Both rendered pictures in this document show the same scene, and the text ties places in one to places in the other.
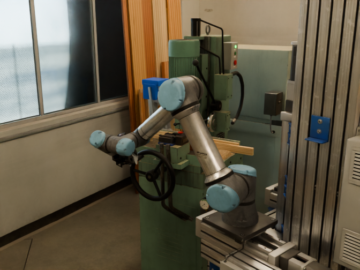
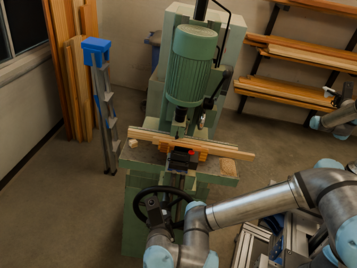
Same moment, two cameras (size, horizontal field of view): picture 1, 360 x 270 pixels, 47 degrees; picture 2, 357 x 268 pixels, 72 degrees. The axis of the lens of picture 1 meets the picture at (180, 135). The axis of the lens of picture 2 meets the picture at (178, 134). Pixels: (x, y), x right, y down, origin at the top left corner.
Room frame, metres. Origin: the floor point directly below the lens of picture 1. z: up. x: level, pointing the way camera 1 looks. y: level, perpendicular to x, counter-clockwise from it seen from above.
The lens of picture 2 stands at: (1.49, 0.54, 1.74)
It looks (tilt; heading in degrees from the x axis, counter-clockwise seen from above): 36 degrees down; 327
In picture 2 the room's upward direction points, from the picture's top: 12 degrees clockwise
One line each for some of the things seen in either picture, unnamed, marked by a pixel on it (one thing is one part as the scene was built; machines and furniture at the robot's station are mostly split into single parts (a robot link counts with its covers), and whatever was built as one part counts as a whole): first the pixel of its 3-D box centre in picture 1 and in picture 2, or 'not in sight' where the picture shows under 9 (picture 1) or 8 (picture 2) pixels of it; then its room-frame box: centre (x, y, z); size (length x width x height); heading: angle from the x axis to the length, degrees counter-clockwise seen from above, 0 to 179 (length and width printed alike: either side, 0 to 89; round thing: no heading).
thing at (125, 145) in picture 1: (122, 144); (195, 257); (1.73, 0.25, 1.09); 0.11 x 0.11 x 0.08; 59
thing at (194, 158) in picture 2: (173, 138); (183, 160); (2.18, 0.04, 0.99); 0.13 x 0.11 x 0.06; 59
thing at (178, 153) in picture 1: (172, 150); (179, 170); (2.18, 0.04, 0.92); 0.15 x 0.13 x 0.09; 59
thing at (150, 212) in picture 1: (192, 218); (163, 194); (2.48, -0.08, 0.36); 0.58 x 0.45 x 0.71; 149
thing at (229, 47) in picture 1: (230, 55); (220, 41); (2.58, -0.31, 1.40); 0.10 x 0.06 x 0.16; 149
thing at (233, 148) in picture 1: (207, 144); (203, 149); (2.29, -0.16, 0.92); 0.55 x 0.02 x 0.04; 59
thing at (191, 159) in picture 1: (180, 154); (179, 165); (2.26, 0.00, 0.87); 0.61 x 0.30 x 0.06; 59
